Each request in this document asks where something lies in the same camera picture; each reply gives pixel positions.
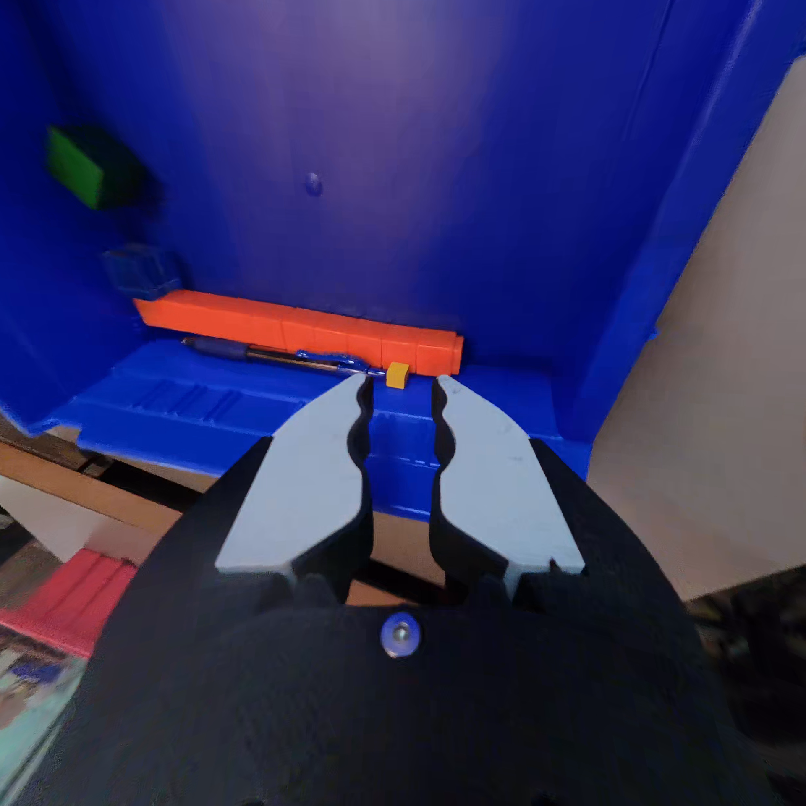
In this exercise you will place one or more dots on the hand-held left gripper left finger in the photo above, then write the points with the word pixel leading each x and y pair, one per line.
pixel 302 491

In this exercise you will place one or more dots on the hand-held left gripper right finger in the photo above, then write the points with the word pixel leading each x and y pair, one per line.
pixel 504 497

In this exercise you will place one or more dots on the small yellow cube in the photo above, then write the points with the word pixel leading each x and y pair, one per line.
pixel 398 376

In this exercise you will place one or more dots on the blue plastic bin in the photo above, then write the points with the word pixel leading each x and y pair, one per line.
pixel 441 157

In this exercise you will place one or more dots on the green wooden cube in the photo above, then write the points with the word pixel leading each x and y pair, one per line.
pixel 82 170

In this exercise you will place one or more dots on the orange block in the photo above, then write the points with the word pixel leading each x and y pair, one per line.
pixel 283 327

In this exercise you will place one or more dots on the blue pen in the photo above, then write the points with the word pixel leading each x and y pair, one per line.
pixel 220 347

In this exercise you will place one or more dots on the wooden table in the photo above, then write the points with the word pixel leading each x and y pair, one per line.
pixel 63 485

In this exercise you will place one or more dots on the large red ribbed bin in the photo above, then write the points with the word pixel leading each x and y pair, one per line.
pixel 69 598

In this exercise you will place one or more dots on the clear blue cube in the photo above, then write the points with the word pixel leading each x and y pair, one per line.
pixel 142 274

